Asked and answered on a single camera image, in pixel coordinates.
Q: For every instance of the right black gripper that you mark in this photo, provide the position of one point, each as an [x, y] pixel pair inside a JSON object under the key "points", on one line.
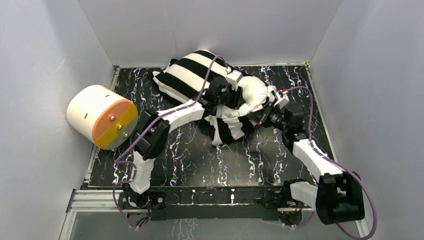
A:
{"points": [[278, 110]]}

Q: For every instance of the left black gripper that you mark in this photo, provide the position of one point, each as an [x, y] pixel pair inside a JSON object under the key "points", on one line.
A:
{"points": [[233, 98]]}

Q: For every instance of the black white striped pillowcase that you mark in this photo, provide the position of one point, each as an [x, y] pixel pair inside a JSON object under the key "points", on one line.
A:
{"points": [[183, 78]]}

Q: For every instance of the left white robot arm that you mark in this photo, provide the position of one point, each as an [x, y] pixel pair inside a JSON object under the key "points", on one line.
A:
{"points": [[150, 135]]}

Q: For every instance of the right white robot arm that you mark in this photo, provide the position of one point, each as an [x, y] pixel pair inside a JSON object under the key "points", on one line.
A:
{"points": [[338, 196]]}

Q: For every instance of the white orange cylinder roll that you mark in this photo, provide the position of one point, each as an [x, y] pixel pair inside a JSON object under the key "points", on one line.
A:
{"points": [[104, 117]]}

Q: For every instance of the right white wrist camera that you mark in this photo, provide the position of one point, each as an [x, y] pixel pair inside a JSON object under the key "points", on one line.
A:
{"points": [[281, 99]]}

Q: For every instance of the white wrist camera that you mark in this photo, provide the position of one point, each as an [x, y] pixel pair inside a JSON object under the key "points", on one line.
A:
{"points": [[234, 77], [281, 99]]}

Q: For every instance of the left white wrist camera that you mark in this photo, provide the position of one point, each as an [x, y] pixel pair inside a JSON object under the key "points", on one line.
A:
{"points": [[234, 77]]}

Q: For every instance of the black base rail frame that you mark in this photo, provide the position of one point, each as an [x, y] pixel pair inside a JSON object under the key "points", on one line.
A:
{"points": [[268, 203]]}

